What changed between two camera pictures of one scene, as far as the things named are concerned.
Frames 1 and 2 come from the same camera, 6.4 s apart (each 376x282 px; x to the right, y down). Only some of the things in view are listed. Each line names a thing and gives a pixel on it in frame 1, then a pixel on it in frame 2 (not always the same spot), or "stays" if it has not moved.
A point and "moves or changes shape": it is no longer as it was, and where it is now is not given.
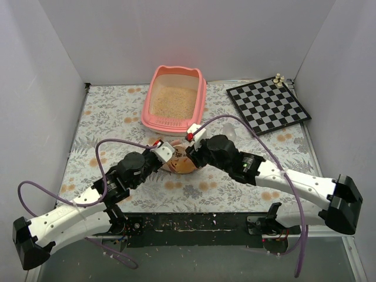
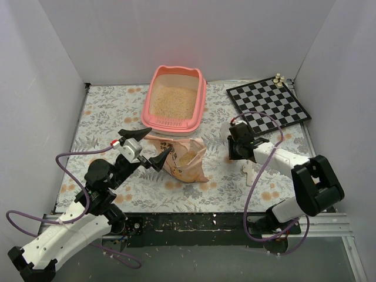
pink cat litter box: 175,100 stays
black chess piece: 285,113 stays
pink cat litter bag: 181,162 moves or changes shape
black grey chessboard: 261,103 stays
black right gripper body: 193,154 to 232,148
